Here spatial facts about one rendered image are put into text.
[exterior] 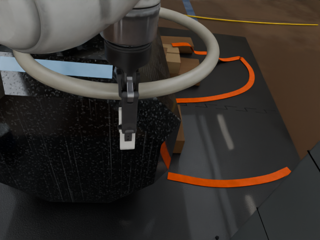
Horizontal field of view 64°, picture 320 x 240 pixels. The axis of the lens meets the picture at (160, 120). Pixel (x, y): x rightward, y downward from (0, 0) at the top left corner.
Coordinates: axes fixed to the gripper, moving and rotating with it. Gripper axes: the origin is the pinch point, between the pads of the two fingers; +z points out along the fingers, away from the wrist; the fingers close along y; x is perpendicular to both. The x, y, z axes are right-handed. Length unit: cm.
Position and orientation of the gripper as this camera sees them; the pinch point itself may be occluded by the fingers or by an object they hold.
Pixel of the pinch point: (126, 129)
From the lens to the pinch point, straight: 54.0
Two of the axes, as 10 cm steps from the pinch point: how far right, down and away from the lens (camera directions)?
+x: -9.8, 0.4, -1.9
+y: -1.6, -6.7, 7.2
